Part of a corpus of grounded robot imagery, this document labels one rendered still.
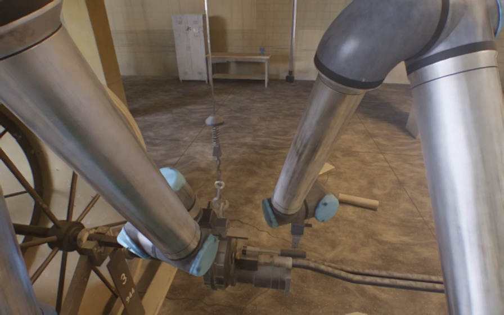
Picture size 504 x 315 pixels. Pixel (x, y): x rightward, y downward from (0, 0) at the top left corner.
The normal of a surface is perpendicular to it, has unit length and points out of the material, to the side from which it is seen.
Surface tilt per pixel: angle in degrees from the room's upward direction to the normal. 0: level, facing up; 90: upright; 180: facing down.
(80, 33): 90
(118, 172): 100
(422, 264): 0
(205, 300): 0
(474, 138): 67
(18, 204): 55
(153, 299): 0
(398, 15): 74
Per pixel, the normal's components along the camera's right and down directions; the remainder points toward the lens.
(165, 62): -0.14, 0.48
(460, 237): -0.84, 0.15
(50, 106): 0.47, 0.61
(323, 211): 0.41, 0.44
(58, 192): -0.12, 0.04
